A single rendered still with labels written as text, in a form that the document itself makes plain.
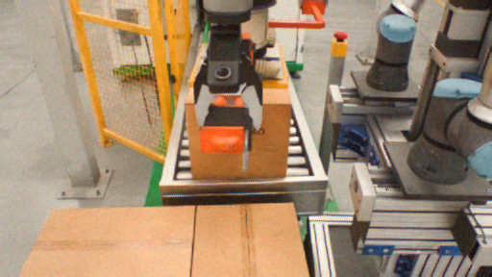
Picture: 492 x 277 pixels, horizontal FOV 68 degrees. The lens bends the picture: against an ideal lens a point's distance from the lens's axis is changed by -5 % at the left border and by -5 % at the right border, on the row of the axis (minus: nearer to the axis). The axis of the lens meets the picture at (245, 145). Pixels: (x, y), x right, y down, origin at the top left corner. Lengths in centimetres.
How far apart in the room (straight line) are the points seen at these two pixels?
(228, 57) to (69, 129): 192
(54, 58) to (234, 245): 140
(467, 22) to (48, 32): 184
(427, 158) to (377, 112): 48
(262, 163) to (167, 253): 52
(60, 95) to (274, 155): 131
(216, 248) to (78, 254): 50
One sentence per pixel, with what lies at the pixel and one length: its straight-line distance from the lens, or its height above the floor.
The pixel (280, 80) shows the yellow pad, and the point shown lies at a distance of 112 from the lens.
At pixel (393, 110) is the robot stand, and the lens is 144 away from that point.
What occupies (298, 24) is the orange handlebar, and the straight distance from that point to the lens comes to 126.
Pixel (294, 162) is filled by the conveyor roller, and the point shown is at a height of 54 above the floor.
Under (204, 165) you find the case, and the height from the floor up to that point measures 66.
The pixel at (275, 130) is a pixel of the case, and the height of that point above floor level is 83.
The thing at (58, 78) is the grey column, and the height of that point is 79.
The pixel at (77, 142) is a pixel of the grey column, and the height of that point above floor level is 37.
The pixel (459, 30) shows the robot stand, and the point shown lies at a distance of 114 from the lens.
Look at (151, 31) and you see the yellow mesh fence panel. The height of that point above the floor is 101.
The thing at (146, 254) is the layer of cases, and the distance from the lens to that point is 142.
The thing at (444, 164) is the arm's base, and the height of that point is 109.
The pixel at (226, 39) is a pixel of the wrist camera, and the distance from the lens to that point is 58.
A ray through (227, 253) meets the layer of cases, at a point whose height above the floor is 54.
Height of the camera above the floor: 161
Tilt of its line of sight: 34 degrees down
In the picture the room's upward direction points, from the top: straight up
